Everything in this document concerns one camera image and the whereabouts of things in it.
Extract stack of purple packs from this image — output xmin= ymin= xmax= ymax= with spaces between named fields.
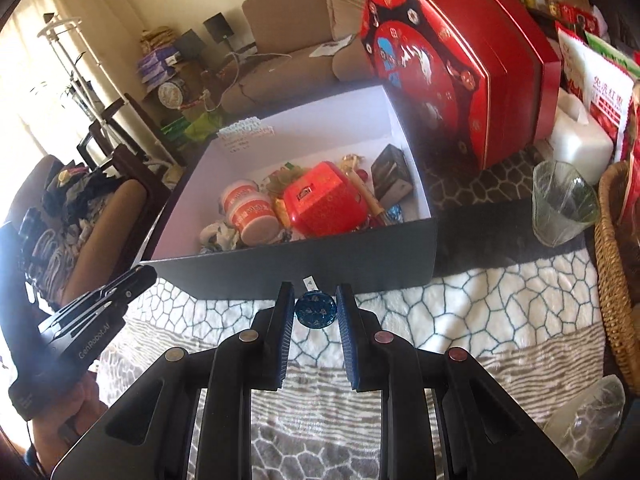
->
xmin=137 ymin=44 xmax=181 ymax=84

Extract dark wooden chair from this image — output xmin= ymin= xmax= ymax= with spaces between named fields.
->
xmin=77 ymin=92 xmax=172 ymax=197

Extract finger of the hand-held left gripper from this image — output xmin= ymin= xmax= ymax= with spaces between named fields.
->
xmin=64 ymin=264 xmax=158 ymax=322

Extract brown armchair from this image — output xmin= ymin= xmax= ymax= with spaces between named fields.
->
xmin=0 ymin=154 xmax=152 ymax=307

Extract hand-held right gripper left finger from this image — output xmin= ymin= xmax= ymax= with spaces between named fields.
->
xmin=50 ymin=281 xmax=296 ymax=480

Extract red tin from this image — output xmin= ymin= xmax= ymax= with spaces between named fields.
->
xmin=282 ymin=160 xmax=374 ymax=239

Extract red and white jar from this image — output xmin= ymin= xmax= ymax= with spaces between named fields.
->
xmin=218 ymin=178 xmax=280 ymax=247

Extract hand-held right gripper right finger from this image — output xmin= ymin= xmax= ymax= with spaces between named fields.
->
xmin=337 ymin=283 xmax=579 ymax=480

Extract black cardboard box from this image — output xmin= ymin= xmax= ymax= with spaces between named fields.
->
xmin=132 ymin=84 xmax=440 ymax=302

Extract white paper sheet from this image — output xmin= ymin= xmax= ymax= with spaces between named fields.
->
xmin=308 ymin=35 xmax=351 ymax=59

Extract black tissue pack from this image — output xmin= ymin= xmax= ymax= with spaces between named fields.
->
xmin=372 ymin=144 xmax=414 ymax=201

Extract white and red snack bag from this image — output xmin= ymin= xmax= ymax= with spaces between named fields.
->
xmin=557 ymin=27 xmax=636 ymax=147

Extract grey and white patterned blanket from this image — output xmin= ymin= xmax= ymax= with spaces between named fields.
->
xmin=94 ymin=149 xmax=627 ymax=480

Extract brown sofa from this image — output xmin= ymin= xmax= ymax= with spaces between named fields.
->
xmin=219 ymin=0 xmax=526 ymax=106

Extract wicker basket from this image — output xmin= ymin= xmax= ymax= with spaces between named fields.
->
xmin=594 ymin=159 xmax=640 ymax=397

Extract black speaker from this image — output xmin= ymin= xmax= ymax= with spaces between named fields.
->
xmin=174 ymin=29 xmax=204 ymax=59
xmin=202 ymin=12 xmax=234 ymax=44

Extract clear drinking glass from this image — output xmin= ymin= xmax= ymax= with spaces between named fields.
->
xmin=531 ymin=160 xmax=600 ymax=247

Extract green snack bag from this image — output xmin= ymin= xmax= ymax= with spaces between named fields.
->
xmin=584 ymin=32 xmax=640 ymax=81

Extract person's left hand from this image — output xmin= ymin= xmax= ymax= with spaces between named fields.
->
xmin=29 ymin=374 xmax=107 ymax=472

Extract red hexagonal gift box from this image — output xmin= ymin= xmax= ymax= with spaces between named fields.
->
xmin=358 ymin=0 xmax=562 ymax=171

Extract white plastic tissue box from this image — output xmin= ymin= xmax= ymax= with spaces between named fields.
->
xmin=549 ymin=89 xmax=615 ymax=187

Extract round tin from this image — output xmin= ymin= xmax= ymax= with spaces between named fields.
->
xmin=157 ymin=79 xmax=189 ymax=110

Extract blue patterned ball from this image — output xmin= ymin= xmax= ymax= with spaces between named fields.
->
xmin=294 ymin=290 xmax=337 ymax=330

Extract white coat stand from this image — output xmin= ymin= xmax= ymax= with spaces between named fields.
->
xmin=37 ymin=14 xmax=167 ymax=162

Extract wooden-handled tool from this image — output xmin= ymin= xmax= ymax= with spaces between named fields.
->
xmin=349 ymin=169 xmax=389 ymax=227

